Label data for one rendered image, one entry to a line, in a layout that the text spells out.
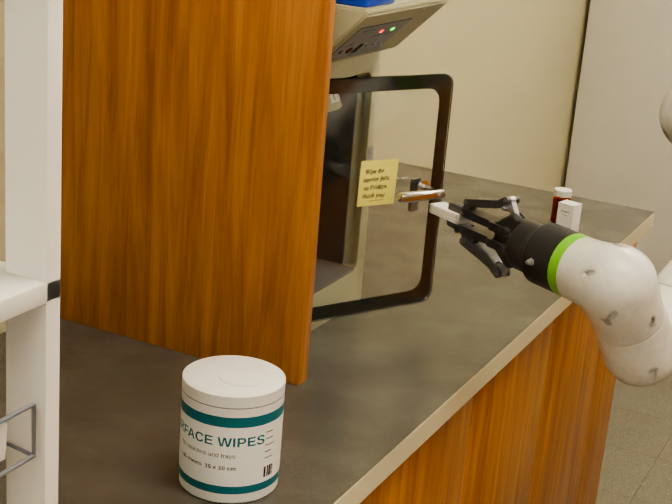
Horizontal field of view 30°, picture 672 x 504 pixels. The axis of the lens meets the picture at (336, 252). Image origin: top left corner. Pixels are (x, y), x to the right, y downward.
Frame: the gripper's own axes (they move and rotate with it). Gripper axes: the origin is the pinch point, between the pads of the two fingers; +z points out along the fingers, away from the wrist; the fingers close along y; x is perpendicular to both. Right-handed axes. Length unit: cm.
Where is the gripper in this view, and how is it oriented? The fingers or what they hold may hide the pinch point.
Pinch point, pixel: (450, 212)
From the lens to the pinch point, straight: 196.8
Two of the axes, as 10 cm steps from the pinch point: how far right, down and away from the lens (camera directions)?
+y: 0.8, -9.5, -3.2
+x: -8.1, 1.2, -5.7
